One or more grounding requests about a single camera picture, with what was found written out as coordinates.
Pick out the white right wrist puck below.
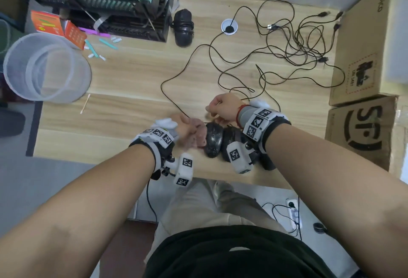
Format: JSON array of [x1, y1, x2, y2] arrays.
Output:
[[250, 99, 271, 110]]

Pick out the black stacked tray rack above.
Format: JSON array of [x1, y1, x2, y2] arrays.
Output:
[[31, 0, 178, 43]]

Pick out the clear plastic basin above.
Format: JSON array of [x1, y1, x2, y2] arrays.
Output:
[[3, 33, 93, 104]]

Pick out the thin wooden stick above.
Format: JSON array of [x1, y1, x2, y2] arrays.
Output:
[[79, 93, 92, 115]]

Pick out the person's dark shirt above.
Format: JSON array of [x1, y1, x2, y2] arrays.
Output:
[[143, 225, 338, 278]]

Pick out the cardboard box with black logo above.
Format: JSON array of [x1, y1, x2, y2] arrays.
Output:
[[325, 96, 400, 172]]

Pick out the black left rig cable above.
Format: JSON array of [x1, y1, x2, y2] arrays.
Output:
[[146, 178, 159, 223]]

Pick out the white wrist puck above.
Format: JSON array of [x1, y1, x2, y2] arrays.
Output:
[[250, 99, 271, 110], [153, 118, 179, 130]]

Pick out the black rig cable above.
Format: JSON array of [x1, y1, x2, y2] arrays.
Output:
[[146, 178, 159, 223], [261, 195, 303, 242]]

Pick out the person's right hand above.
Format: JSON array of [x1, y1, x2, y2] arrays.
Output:
[[205, 93, 246, 127]]

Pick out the plain orange small box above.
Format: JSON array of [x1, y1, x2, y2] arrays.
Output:
[[63, 20, 88, 51]]

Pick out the person's left hand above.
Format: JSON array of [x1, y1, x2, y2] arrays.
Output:
[[173, 114, 208, 149]]

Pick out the grey right wrist sleeve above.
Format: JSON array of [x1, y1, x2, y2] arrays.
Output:
[[238, 104, 256, 129]]

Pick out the dark red bag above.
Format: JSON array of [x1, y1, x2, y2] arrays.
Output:
[[0, 73, 20, 104]]

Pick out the teal pen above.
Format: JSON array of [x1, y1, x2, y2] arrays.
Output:
[[98, 38, 119, 50], [84, 39, 100, 59]]

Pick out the dark grey padded seat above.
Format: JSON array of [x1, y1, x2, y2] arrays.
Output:
[[0, 108, 26, 138]]

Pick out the orange box with green print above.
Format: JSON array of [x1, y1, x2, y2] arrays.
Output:
[[31, 10, 65, 37]]

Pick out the white left wrist puck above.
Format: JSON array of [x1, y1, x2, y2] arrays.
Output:
[[153, 118, 179, 130]]

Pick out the person's right forearm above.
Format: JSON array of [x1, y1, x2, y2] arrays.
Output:
[[264, 124, 408, 278]]

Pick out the left wrist camera rig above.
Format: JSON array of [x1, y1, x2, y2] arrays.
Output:
[[129, 125, 195, 189]]

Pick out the person's left forearm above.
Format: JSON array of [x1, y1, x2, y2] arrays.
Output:
[[0, 144, 156, 278]]

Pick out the person's beige trousers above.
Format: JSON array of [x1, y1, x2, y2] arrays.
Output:
[[144, 178, 288, 265]]

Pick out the tangle of black mouse cables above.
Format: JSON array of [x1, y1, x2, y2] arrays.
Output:
[[160, 0, 347, 128]]

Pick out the purple plastic strip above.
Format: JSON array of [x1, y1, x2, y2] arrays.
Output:
[[78, 27, 111, 39]]

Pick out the small stamped cardboard box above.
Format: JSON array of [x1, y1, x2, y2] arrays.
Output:
[[329, 0, 408, 107]]

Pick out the red string bracelet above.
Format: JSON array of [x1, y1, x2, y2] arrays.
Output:
[[235, 104, 251, 130]]

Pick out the black right rig cable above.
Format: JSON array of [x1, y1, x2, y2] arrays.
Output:
[[261, 195, 303, 242]]

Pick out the black mouse cable with plug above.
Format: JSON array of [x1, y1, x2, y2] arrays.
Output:
[[170, 16, 196, 36]]

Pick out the pink fluffy wiping cloth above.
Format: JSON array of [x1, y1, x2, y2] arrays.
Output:
[[188, 118, 208, 150]]

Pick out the white power strip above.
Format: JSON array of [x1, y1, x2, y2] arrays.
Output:
[[286, 198, 302, 234]]

